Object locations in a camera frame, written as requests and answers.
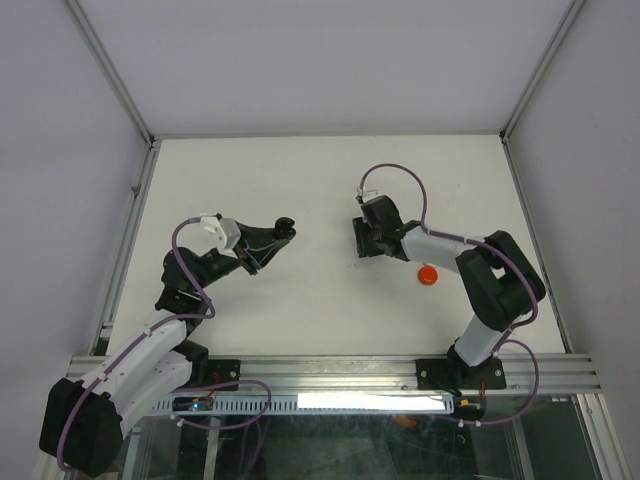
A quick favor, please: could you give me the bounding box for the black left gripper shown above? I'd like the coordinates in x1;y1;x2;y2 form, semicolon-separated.
192;221;289;293

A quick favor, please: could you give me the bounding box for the black earbud with case lid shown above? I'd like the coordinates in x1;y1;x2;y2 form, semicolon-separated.
274;217;296;240

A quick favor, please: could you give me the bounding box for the red round charging case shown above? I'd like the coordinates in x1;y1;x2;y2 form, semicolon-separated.
417;265;439;286

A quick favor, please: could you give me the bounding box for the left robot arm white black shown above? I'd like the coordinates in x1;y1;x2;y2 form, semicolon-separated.
39;214;296;477

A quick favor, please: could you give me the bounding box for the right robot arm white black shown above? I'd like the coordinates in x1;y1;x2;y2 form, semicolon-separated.
352;195;546;395

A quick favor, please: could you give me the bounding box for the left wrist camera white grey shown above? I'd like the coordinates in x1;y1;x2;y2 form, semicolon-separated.
199;215;241;258

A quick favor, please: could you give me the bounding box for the wrist camera white grey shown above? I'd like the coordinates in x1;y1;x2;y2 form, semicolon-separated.
356;187;381;204
199;215;241;258

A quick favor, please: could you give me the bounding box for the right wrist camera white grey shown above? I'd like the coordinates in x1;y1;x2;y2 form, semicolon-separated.
356;187;381;204

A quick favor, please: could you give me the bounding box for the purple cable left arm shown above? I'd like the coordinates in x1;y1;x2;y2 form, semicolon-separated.
55;216;273;480

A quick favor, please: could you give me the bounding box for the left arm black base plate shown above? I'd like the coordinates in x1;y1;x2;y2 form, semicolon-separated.
184;358;241;392

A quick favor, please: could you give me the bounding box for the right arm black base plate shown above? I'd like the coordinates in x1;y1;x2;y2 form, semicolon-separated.
415;357;507;394

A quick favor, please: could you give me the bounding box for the aluminium frame post right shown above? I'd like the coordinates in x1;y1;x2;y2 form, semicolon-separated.
499;0;588;144

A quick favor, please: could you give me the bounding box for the aluminium frame post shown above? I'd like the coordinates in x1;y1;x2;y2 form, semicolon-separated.
499;0;588;144
62;0;155;145

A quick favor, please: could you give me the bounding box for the white slotted cable duct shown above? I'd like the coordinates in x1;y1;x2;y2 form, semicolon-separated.
149;392;454;416

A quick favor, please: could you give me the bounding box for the aluminium mounting rail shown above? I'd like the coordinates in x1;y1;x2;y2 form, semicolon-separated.
66;352;599;399

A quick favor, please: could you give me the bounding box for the aluminium frame post left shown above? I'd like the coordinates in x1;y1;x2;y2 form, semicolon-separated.
62;0;155;145

